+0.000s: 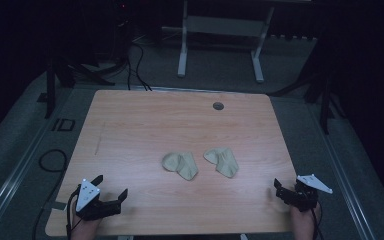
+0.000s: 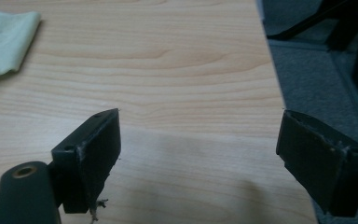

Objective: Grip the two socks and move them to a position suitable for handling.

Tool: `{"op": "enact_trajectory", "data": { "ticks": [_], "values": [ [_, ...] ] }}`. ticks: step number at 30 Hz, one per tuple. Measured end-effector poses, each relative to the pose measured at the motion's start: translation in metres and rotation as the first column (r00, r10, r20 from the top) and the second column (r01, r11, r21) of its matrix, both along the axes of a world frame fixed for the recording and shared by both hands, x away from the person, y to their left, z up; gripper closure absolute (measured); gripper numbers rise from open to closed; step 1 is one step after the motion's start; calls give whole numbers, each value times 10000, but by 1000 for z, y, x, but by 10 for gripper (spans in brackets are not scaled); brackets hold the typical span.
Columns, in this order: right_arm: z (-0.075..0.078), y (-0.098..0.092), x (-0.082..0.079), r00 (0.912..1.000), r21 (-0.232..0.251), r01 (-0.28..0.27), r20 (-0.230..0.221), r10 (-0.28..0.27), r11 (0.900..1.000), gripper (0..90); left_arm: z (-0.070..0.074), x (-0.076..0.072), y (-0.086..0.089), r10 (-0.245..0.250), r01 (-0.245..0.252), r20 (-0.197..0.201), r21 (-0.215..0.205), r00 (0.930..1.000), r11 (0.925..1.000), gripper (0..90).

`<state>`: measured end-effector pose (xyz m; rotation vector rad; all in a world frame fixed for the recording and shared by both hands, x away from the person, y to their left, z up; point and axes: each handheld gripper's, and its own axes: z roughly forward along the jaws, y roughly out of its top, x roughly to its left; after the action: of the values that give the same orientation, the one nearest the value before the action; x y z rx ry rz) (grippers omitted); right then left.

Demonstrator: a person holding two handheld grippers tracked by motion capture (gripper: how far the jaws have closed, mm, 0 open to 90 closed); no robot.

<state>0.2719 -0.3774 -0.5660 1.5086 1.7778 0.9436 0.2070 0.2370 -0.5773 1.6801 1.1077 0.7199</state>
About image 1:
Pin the person's right hand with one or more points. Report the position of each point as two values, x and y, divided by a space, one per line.
304 222

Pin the beige sock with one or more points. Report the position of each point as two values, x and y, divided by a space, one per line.
222 161
180 165

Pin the grey table grommet hole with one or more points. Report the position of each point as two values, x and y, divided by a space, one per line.
218 106

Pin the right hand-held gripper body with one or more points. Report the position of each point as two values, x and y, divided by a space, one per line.
305 194

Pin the white metal desk frame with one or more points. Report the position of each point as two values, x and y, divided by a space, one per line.
224 33

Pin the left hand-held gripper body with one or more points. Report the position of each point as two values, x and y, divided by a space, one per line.
90 200

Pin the black tripod stand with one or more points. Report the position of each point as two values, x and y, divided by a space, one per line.
65 75
320 90

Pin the person's left hand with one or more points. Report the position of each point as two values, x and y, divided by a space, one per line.
84 227

